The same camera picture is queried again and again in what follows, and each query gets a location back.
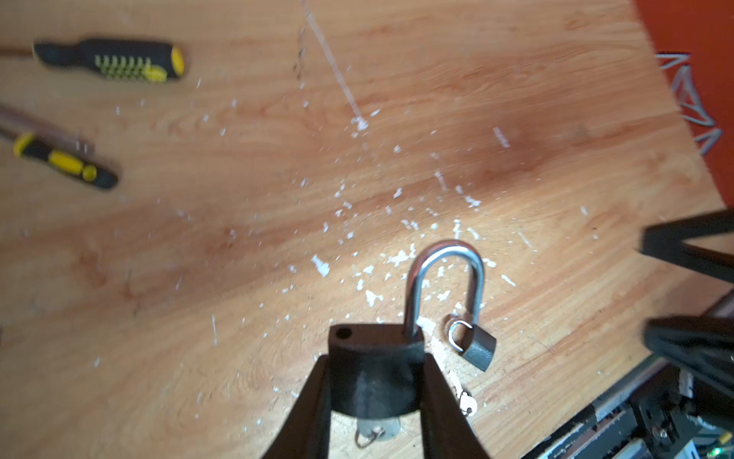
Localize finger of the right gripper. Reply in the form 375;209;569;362
643;316;733;398
640;208;733;283

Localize large black yellow screwdriver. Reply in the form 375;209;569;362
1;37;187;83

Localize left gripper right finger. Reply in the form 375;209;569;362
420;354;489;458

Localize dark padlock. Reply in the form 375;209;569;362
328;240;485;420
447;316;497;372

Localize small black yellow screwdriver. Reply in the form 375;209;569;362
1;128;119;190

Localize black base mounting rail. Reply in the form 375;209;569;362
525;357;733;458

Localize small brass key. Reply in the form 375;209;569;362
355;417;401;449

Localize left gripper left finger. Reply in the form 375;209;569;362
263;355;332;458

